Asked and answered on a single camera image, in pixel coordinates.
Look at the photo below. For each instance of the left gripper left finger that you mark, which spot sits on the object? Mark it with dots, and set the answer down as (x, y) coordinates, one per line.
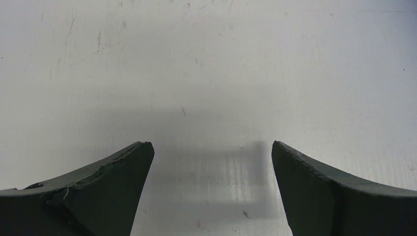
(99, 199)

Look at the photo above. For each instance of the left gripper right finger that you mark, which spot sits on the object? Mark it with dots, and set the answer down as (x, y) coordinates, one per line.
(321, 200)

